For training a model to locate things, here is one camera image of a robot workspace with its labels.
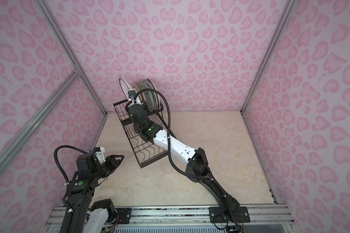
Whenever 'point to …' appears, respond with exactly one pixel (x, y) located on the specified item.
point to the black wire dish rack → (145, 150)
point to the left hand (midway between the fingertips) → (123, 157)
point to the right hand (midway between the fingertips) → (136, 97)
